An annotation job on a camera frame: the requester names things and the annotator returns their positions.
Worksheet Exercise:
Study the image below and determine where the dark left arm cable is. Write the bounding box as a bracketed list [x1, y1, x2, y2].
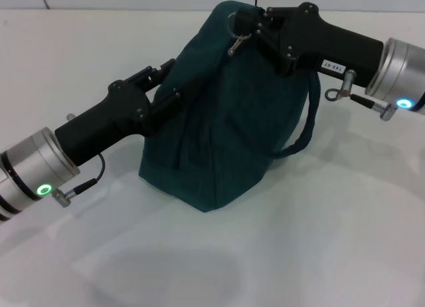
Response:
[74, 153, 107, 195]

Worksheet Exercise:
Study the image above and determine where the dark teal insulated lunch bag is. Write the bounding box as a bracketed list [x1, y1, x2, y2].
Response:
[137, 0, 323, 214]

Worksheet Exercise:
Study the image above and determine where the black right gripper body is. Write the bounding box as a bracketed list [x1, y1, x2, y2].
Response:
[278, 2, 386, 88]

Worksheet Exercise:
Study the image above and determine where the dark arm cable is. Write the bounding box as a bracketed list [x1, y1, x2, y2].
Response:
[324, 87, 382, 111]
[74, 153, 107, 195]

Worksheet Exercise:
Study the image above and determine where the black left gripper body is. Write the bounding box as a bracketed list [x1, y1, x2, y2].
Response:
[54, 80, 152, 167]

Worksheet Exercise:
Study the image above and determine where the dark right arm cable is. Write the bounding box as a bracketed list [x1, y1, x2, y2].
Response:
[324, 87, 382, 111]

